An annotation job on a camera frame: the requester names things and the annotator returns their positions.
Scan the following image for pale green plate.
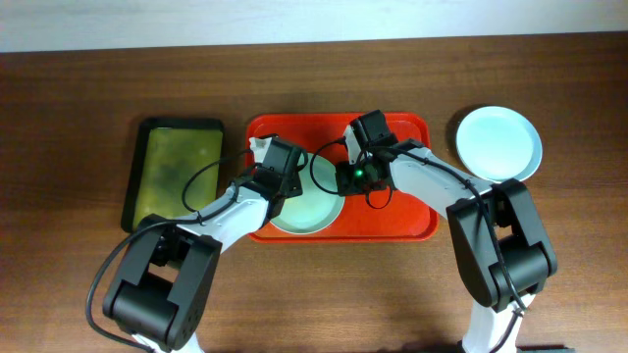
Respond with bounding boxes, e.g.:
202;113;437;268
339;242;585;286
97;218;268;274
271;153;344;235

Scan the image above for red plastic tray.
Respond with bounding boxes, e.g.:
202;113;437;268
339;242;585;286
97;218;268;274
245;113;440;243

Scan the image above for light blue plate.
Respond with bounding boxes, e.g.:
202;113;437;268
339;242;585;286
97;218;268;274
454;106;543;182

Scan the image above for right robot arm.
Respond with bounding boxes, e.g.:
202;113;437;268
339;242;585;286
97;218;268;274
337;139;557;352

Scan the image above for black tray with green liquid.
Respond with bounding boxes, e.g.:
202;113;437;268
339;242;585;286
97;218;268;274
121;117;224;232

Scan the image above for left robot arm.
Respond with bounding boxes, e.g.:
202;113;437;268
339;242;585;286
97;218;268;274
94;135;308;352

